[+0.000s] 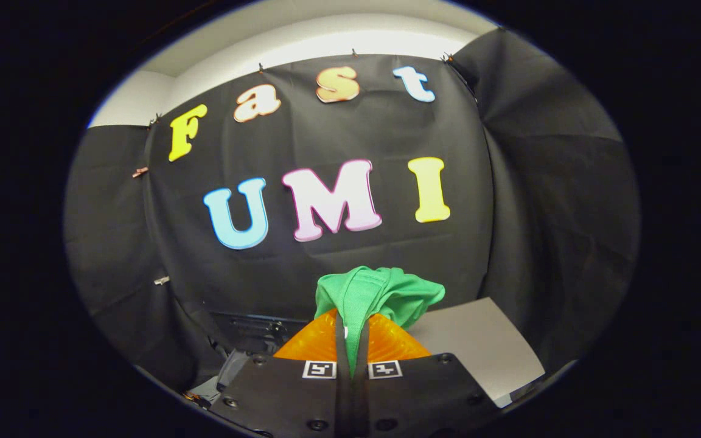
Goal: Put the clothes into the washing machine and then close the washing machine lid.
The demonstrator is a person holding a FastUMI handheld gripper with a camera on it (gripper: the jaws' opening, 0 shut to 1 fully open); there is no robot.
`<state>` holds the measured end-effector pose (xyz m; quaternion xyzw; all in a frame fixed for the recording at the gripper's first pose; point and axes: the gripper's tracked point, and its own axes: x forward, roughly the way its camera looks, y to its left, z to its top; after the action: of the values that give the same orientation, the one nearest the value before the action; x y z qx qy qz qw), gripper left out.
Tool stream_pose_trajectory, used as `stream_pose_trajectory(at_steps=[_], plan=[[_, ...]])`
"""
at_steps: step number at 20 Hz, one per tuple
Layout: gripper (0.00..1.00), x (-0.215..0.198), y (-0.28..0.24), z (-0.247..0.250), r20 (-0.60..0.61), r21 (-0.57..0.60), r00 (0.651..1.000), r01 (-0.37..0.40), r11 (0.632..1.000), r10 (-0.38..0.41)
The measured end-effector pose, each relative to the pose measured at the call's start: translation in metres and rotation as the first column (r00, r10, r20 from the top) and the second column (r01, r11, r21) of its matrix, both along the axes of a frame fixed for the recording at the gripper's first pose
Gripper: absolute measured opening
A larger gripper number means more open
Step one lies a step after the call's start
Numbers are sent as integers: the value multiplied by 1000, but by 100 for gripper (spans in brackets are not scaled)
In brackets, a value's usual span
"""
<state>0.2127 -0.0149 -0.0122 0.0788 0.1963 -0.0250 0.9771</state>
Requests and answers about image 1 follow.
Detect black backdrop cloth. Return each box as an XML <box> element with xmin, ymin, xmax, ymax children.
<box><xmin>63</xmin><ymin>27</ymin><xmax>640</xmax><ymax>390</ymax></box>

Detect green polo shirt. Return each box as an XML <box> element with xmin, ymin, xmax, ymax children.
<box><xmin>314</xmin><ymin>266</ymin><xmax>447</xmax><ymax>378</ymax></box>

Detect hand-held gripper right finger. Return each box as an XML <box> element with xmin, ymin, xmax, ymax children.
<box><xmin>352</xmin><ymin>313</ymin><xmax>502</xmax><ymax>438</ymax></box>

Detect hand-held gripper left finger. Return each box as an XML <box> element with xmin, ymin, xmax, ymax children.
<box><xmin>209</xmin><ymin>308</ymin><xmax>352</xmax><ymax>438</ymax></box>

